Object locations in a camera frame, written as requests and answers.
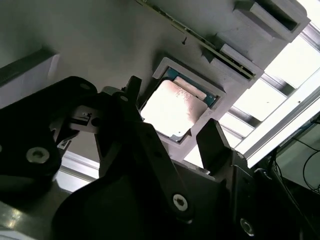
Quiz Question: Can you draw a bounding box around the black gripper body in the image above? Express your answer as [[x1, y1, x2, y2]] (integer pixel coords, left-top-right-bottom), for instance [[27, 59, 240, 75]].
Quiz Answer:
[[51, 132, 236, 240]]

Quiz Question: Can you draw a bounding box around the silver CPU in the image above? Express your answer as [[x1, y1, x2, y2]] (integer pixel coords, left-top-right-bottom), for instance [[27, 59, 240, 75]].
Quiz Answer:
[[139, 74, 218, 144]]

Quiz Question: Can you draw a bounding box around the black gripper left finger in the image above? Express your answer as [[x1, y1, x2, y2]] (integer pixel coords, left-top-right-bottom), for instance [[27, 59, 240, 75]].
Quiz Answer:
[[0, 75, 196, 224]]

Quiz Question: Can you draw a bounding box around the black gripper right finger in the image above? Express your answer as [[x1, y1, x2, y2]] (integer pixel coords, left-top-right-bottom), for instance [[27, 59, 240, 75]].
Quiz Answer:
[[196, 118, 261, 240]]

